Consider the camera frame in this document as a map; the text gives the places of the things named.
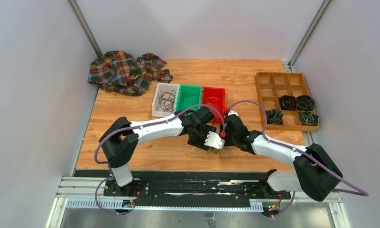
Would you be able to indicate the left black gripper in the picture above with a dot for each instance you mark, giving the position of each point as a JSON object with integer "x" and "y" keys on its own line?
{"x": 200, "y": 143}

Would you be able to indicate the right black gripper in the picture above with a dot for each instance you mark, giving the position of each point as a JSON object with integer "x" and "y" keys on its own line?
{"x": 228, "y": 143}

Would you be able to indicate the cable ball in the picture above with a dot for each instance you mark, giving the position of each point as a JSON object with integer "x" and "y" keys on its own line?
{"x": 214, "y": 151}

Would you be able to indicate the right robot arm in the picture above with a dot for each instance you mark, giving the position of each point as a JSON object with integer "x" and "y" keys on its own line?
{"x": 313, "y": 169}

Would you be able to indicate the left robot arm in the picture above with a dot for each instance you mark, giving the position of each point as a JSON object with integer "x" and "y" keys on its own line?
{"x": 121, "y": 139}

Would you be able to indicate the green plastic bin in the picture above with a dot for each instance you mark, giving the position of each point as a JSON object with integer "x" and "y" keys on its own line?
{"x": 188, "y": 95}

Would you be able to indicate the red plastic bin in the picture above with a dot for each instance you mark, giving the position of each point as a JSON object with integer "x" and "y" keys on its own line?
{"x": 214, "y": 97}

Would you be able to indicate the white plastic bin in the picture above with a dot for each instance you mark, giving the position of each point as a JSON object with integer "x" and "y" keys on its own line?
{"x": 164, "y": 101}

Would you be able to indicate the wooden compartment tray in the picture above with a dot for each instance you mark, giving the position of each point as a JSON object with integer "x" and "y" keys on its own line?
{"x": 287, "y": 98}

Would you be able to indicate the plaid flannel shirt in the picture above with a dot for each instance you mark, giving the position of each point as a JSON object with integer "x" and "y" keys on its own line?
{"x": 120, "y": 72}

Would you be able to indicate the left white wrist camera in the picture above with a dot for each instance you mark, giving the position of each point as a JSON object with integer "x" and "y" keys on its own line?
{"x": 214, "y": 140}

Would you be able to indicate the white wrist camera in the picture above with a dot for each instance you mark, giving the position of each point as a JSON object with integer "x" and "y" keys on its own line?
{"x": 227, "y": 112}
{"x": 214, "y": 140}

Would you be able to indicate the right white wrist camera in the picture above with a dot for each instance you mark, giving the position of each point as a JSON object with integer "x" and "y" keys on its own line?
{"x": 227, "y": 112}

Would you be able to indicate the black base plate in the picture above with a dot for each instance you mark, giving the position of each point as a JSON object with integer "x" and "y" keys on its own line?
{"x": 191, "y": 189}

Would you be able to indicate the aluminium frame rail front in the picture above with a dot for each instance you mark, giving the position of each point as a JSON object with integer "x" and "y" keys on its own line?
{"x": 77, "y": 206}

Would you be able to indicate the right aluminium corner post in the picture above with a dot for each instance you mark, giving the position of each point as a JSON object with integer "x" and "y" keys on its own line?
{"x": 325, "y": 4}

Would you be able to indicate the aluminium corner post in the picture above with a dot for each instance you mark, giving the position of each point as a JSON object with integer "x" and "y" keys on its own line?
{"x": 325, "y": 4}
{"x": 75, "y": 8}

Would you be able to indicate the left aluminium corner post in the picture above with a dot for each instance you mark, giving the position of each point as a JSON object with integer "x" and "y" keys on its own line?
{"x": 75, "y": 8}

